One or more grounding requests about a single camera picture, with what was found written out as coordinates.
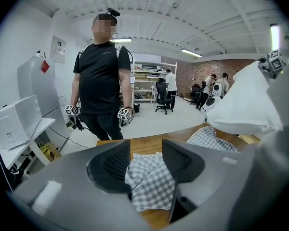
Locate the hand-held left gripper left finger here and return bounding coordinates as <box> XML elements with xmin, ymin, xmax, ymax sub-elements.
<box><xmin>13</xmin><ymin>140</ymin><xmax>159</xmax><ymax>231</ymax></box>

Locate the grey checked pillowcase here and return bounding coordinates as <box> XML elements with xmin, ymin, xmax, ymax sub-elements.
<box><xmin>124</xmin><ymin>126</ymin><xmax>239</xmax><ymax>213</ymax></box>

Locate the black office chair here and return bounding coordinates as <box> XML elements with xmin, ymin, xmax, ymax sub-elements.
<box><xmin>155</xmin><ymin>78</ymin><xmax>174</xmax><ymax>115</ymax></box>

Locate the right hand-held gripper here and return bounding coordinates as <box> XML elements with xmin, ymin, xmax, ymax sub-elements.
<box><xmin>257</xmin><ymin>49</ymin><xmax>286</xmax><ymax>79</ymax></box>

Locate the yellow black striped box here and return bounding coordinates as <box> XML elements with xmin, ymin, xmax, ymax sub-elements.
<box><xmin>39</xmin><ymin>142</ymin><xmax>61</xmax><ymax>160</ymax></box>

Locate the white shelf rack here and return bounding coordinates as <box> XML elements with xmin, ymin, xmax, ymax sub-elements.
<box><xmin>131</xmin><ymin>61</ymin><xmax>178</xmax><ymax>103</ymax></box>

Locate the white side table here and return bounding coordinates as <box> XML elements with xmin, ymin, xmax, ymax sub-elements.
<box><xmin>0</xmin><ymin>118</ymin><xmax>56</xmax><ymax>170</ymax></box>

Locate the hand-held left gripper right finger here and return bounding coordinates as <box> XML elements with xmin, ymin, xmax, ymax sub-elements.
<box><xmin>162</xmin><ymin>139</ymin><xmax>261</xmax><ymax>223</ymax></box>

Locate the white round backpack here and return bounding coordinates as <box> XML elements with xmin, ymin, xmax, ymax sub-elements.
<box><xmin>211</xmin><ymin>82</ymin><xmax>224</xmax><ymax>98</ymax></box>
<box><xmin>201</xmin><ymin>95</ymin><xmax>223</xmax><ymax>113</ymax></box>

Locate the white open box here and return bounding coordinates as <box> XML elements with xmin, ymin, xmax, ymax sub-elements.
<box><xmin>0</xmin><ymin>94</ymin><xmax>43</xmax><ymax>151</ymax></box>

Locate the white fridge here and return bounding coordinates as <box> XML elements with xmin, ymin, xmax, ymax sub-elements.
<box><xmin>17</xmin><ymin>55</ymin><xmax>70</xmax><ymax>139</ymax></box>

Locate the white pillow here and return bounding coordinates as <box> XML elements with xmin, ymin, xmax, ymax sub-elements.
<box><xmin>206</xmin><ymin>60</ymin><xmax>284</xmax><ymax>135</ymax></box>

